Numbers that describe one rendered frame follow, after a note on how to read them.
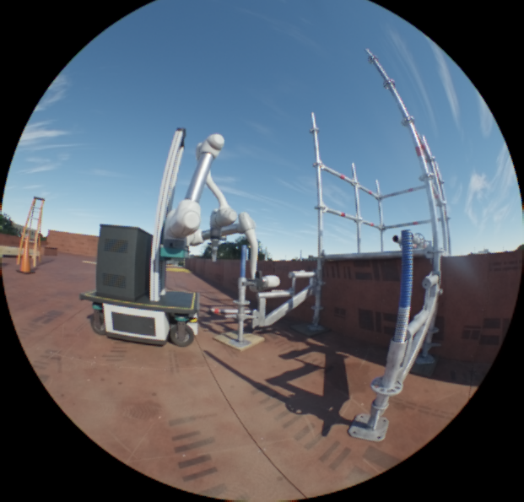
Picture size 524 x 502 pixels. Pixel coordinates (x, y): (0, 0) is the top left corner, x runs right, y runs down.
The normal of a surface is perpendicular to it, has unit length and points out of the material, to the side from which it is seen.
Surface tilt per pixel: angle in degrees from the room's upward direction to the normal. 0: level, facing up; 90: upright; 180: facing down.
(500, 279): 90
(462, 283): 90
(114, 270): 90
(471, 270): 90
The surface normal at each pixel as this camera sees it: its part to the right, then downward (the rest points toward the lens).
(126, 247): 0.32, -0.11
